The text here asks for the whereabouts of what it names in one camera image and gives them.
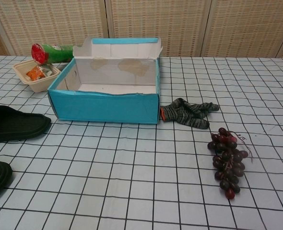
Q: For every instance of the beige takeaway food container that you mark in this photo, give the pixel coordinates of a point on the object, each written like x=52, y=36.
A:
x=39, y=85

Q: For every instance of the dark red grape bunch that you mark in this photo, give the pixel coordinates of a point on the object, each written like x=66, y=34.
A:
x=227, y=165

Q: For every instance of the woven bamboo folding screen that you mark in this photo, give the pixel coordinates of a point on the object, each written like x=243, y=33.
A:
x=184, y=24

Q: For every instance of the blue cardboard shoe box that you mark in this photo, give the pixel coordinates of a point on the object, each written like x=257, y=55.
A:
x=103, y=109

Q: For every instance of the green chips can red lid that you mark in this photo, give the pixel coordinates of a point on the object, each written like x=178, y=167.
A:
x=56, y=54

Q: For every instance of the white crumpled wrapper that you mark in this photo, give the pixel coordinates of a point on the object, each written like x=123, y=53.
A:
x=46, y=70

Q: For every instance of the grey striped sock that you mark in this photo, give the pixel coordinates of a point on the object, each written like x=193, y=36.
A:
x=184, y=115

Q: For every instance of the orange snack packet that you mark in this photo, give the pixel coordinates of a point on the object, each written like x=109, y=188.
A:
x=34, y=73

